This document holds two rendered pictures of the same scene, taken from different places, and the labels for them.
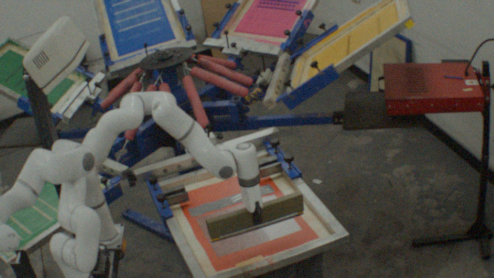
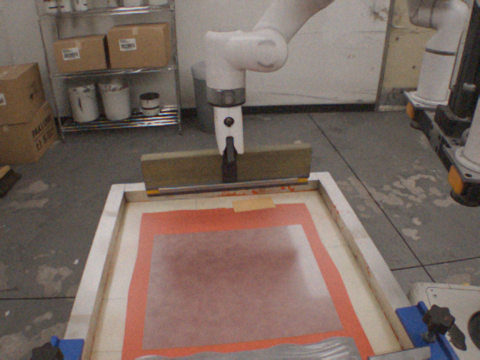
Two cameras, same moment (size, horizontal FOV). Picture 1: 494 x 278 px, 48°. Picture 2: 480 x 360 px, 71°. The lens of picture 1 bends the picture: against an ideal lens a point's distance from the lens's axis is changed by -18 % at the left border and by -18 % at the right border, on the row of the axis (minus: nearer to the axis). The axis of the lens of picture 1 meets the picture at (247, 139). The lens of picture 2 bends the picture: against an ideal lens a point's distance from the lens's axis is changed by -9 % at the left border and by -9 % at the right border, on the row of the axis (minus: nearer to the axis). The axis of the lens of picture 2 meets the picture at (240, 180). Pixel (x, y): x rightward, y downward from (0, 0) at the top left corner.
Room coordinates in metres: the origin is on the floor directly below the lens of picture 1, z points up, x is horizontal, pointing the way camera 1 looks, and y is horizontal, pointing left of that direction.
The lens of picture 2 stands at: (2.61, 0.14, 1.48)
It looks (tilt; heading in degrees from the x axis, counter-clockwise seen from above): 31 degrees down; 188
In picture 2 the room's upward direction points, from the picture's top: straight up
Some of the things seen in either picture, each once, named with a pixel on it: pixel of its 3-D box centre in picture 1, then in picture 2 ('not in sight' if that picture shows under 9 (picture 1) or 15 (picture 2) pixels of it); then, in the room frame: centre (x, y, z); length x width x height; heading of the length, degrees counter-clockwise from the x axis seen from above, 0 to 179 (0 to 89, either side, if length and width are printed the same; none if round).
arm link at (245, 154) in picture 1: (234, 160); (245, 58); (1.94, 0.05, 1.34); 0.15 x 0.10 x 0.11; 95
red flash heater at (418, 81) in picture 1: (435, 86); not in sight; (2.82, -1.03, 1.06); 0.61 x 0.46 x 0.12; 75
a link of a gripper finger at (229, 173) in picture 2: not in sight; (229, 170); (1.97, 0.03, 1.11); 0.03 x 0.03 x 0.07; 15
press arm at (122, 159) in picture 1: (97, 181); not in sight; (2.76, 0.78, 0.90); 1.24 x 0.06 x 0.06; 135
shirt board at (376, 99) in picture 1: (304, 117); not in sight; (3.01, -0.31, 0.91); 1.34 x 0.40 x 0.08; 75
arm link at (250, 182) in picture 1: (247, 175); (226, 93); (1.94, 0.02, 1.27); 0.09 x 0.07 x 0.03; 15
